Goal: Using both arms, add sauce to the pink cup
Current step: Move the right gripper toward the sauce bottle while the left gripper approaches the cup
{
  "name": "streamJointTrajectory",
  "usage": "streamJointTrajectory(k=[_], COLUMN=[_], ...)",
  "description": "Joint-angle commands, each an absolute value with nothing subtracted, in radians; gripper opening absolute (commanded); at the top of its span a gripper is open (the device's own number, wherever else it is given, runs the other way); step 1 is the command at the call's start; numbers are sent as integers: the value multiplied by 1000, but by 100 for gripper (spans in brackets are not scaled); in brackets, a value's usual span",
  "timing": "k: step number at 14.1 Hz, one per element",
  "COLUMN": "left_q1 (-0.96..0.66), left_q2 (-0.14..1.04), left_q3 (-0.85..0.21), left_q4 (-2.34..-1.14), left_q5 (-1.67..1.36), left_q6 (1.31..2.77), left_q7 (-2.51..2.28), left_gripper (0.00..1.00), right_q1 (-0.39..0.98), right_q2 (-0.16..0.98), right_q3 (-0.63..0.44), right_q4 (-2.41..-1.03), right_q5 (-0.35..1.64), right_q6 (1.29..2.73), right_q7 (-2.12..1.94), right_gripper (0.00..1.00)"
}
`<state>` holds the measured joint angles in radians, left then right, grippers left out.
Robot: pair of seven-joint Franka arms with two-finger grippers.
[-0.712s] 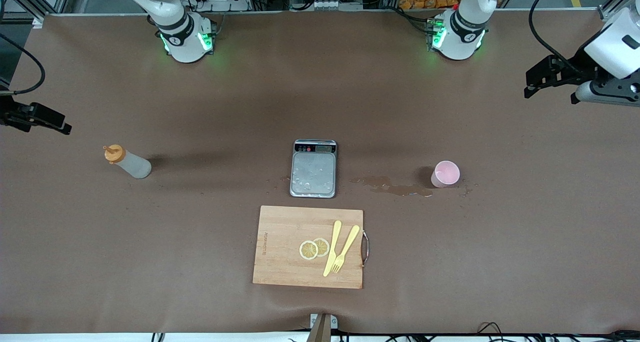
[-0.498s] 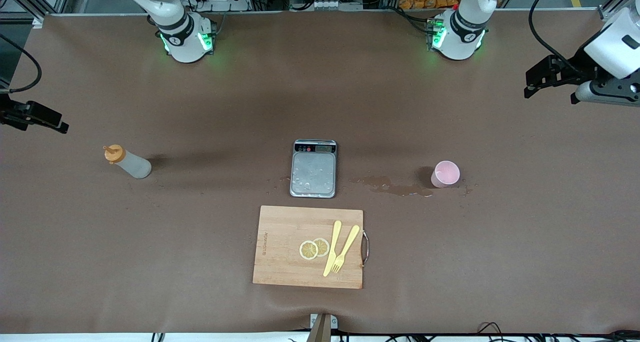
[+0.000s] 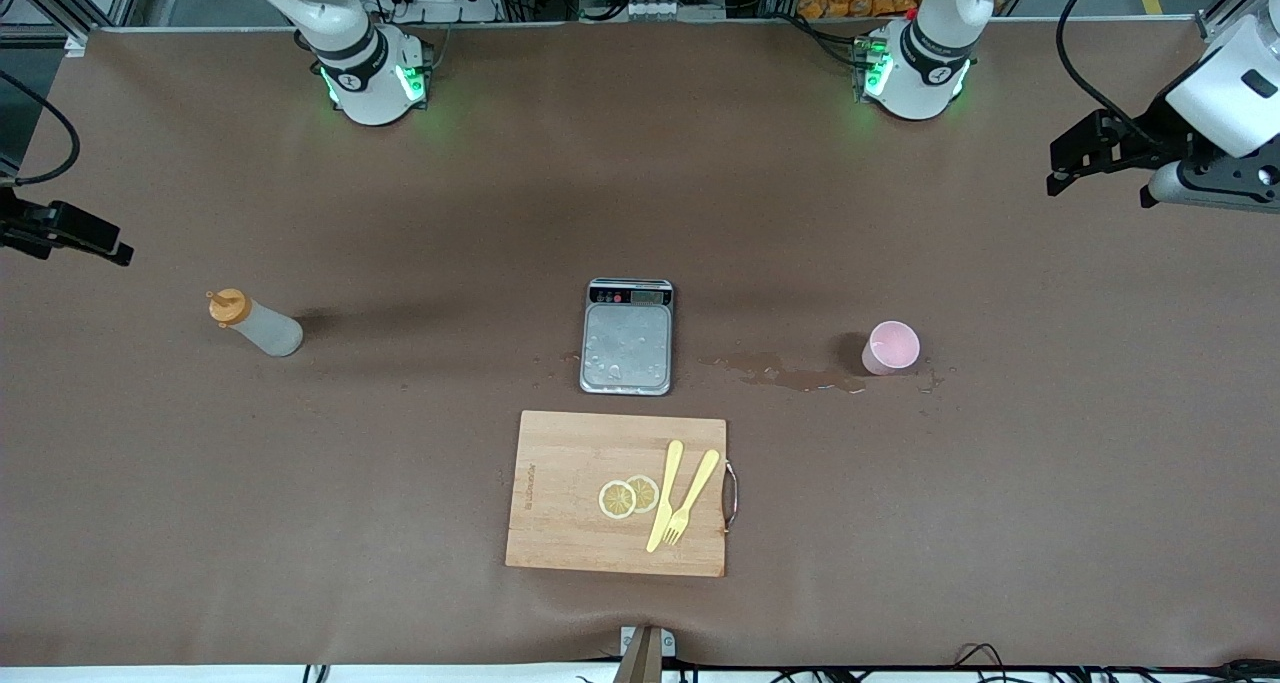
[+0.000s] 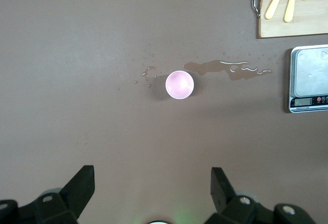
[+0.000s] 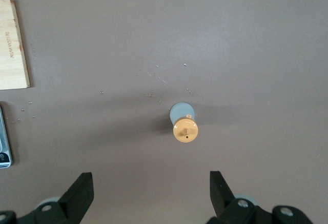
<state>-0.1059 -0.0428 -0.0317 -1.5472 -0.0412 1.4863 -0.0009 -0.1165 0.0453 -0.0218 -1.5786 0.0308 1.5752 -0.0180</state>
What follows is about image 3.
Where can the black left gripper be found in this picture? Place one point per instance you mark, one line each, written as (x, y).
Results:
(1157, 135)

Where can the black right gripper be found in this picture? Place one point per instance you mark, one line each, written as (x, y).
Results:
(30, 225)

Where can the orange-capped translucent sauce bottle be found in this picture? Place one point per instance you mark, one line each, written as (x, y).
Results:
(262, 327)

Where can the pink plastic cup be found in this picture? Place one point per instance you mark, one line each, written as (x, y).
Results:
(892, 345)

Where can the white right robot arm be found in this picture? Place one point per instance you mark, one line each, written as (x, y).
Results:
(370, 93)

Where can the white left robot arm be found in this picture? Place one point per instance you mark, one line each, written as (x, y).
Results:
(925, 83)

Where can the brown liquid spill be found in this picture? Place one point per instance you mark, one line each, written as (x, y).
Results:
(790, 375)

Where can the silver digital kitchen scale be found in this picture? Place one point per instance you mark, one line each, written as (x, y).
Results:
(626, 348)

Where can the yellow plastic fork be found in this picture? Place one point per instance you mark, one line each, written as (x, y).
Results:
(694, 493)

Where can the yellow plastic knife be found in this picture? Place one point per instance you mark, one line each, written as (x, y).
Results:
(664, 498)

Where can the wooden cutting board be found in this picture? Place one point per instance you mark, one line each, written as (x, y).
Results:
(570, 503)

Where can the lemon slice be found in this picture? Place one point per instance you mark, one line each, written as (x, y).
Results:
(615, 500)

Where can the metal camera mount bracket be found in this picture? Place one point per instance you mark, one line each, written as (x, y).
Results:
(647, 653)

